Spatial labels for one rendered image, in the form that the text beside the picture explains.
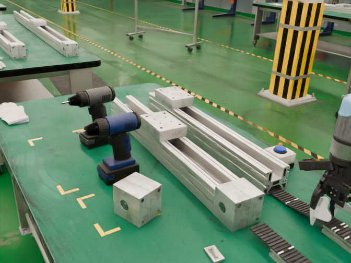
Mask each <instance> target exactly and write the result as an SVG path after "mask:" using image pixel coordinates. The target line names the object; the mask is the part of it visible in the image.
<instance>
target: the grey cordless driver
mask: <svg viewBox="0 0 351 263"><path fill-rule="evenodd" d="M114 99H115V91H114V89H113V88H112V87H111V86H108V87H107V86H105V87H100V88H94V89H89V90H84V91H80V92H77V93H76V94H75V95H73V96H71V97H69V98H68V101H66V102H62V104H65V103H69V105H70V106H79V107H86V106H89V107H88V111H89V114H90V115H91V117H92V122H94V120H95V119H98V118H104V117H106V116H108V115H107V109H106V105H104V104H103V103H107V102H111V101H114ZM79 139H80V142H81V143H82V144H83V145H84V146H85V147H86V148H88V149H92V148H95V147H99V146H103V145H106V144H109V140H108V136H105V137H101V138H99V137H98V136H87V135H86V134H85V132H84V133H80V134H79Z"/></svg>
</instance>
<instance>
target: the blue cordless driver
mask: <svg viewBox="0 0 351 263"><path fill-rule="evenodd" d="M140 126H141V118H140V115H139V114H138V113H137V112H127V113H122V114H117V115H111V116H106V117H104V118H98V119H95V120H94V122H93V123H91V124H89V125H86V126H85V128H84V130H82V131H77V134H80V133H84V132H85V134H86V135H87V136H98V137H99V138H101V137H105V136H108V140H109V144H110V145H111V146H112V150H113V156H111V157H107V158H104V159H103V162H102V163H99V164H98V166H97V171H98V175H99V177H100V178H101V179H102V180H103V182H104V183H105V184H106V185H107V186H110V185H113V184H114V183H116V182H118V181H120V180H122V179H124V178H126V177H127V176H129V175H131V174H133V173H135V172H137V173H139V164H138V163H137V162H136V161H135V159H134V158H133V157H132V156H131V150H132V147H131V141H130V136H129V134H128V133H126V132H131V131H134V130H136V129H139V128H140Z"/></svg>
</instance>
